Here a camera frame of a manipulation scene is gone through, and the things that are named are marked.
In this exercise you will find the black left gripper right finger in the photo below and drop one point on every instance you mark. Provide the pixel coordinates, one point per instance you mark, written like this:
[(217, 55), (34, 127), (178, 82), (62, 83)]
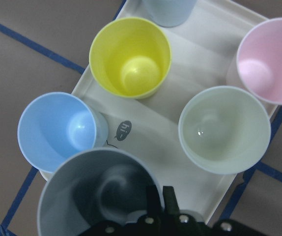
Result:
[(170, 201)]

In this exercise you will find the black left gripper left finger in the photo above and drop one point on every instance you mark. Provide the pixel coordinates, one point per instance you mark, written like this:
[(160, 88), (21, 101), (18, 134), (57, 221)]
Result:
[(153, 202)]

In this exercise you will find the grey plastic cup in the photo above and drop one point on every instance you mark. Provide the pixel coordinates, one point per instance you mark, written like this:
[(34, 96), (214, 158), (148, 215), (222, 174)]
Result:
[(93, 186)]

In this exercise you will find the pale green plastic cup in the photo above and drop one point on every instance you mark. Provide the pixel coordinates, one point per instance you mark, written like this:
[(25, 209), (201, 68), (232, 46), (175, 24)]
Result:
[(224, 130)]

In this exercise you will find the blue cup near tray corner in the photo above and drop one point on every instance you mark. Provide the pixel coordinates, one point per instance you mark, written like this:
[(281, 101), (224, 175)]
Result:
[(56, 126)]

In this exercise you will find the yellow plastic cup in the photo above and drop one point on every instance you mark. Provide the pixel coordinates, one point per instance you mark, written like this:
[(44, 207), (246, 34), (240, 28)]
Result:
[(130, 57)]

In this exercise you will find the pink plastic cup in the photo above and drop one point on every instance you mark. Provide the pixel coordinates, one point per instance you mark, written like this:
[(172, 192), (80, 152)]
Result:
[(257, 63)]

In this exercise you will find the blue cup middle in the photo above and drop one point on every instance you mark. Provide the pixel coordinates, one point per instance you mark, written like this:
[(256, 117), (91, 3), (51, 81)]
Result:
[(169, 13)]

